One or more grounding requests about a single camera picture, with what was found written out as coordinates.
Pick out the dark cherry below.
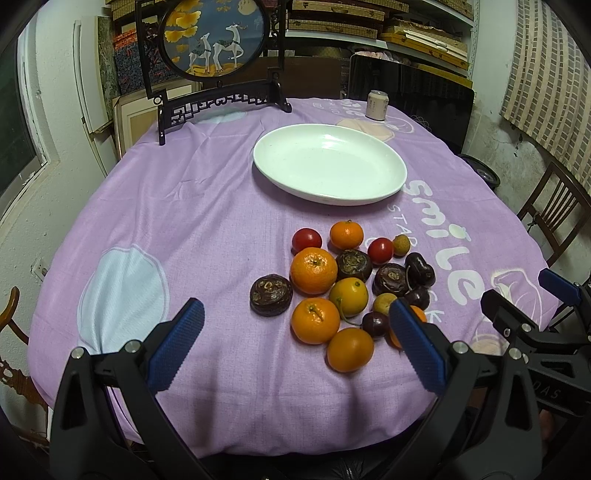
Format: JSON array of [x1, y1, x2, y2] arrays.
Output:
[[362, 311, 390, 339]]

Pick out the small yellow fruit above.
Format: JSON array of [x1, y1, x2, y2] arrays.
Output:
[[373, 293, 398, 316]]

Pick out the smooth orange bottom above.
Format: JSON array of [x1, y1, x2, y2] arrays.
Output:
[[327, 327, 375, 373]]

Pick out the dark heart-shaped chestnut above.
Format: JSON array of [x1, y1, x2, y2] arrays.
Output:
[[405, 252, 436, 290]]

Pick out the small yellow-green loquat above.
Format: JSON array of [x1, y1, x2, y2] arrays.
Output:
[[392, 234, 412, 258]]

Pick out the red tomato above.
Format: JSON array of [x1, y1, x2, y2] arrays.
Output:
[[291, 228, 322, 253], [367, 237, 394, 265]]

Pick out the large mandarin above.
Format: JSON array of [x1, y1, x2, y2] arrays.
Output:
[[290, 247, 338, 296]]

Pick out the small mandarin top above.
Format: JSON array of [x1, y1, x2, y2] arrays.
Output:
[[329, 220, 365, 250]]

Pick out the yellow orange with stem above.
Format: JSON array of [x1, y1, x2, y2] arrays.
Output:
[[329, 277, 369, 320]]

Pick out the wooden chair right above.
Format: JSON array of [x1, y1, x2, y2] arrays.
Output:
[[517, 161, 590, 267]]

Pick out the wooden chair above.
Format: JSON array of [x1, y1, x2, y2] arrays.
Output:
[[1, 286, 49, 447], [517, 161, 590, 267]]

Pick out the purple printed tablecloth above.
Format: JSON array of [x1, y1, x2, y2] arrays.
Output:
[[28, 99, 558, 457]]

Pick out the black round stool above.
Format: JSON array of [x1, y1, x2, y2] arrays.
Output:
[[460, 154, 501, 191]]

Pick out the wooden chair left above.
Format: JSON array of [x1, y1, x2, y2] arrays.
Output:
[[1, 286, 49, 447]]

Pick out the checked curtain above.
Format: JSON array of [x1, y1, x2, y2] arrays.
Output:
[[501, 1, 591, 189]]

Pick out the white oval plate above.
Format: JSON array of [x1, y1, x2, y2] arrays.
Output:
[[252, 124, 408, 206]]

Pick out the window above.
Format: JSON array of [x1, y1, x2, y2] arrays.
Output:
[[1, 23, 48, 214]]

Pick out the pink beverage can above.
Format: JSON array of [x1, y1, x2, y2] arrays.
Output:
[[366, 90, 389, 121]]

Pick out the shelf with stacked boards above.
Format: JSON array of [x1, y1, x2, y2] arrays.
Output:
[[105, 1, 474, 82]]

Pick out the round deer painting screen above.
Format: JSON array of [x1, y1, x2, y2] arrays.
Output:
[[134, 1, 293, 146]]

